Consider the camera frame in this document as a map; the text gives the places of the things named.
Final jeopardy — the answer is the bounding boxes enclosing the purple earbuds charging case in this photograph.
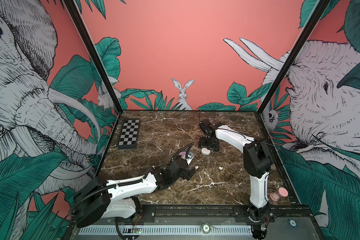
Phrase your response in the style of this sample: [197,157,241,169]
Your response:
[179,152,186,159]

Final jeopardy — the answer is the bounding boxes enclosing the pink open round case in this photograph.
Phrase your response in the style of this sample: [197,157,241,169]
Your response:
[270,187,289,202]

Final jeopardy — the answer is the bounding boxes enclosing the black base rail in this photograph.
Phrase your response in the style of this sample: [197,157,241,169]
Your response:
[74,203,316,226]

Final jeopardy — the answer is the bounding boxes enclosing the white earbuds charging case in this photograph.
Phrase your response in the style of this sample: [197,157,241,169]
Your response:
[202,148,211,156]

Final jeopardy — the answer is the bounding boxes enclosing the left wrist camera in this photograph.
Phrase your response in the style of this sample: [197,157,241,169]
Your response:
[186,151,195,165]

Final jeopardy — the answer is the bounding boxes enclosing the black white checkerboard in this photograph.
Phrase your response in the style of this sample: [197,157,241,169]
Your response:
[117,119,141,150]

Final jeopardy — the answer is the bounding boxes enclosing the black corrugated cable conduit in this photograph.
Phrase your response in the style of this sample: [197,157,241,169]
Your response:
[70,178,145,211]

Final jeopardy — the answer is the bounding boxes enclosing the white slotted cable duct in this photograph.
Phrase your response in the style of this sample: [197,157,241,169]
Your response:
[79,224,253,237]

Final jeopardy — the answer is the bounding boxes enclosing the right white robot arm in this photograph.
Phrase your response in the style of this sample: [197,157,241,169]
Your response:
[199,119,273,223]

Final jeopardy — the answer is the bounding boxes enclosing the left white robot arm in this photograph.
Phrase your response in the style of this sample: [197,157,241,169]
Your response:
[69,152,196,228]

